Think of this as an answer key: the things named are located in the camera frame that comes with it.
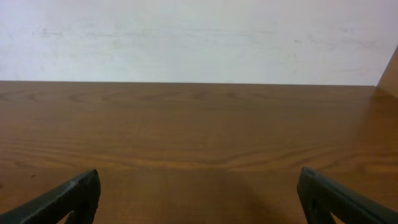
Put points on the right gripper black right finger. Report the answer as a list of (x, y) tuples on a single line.
[(322, 199)]

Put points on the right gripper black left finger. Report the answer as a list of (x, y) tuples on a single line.
[(76, 200)]

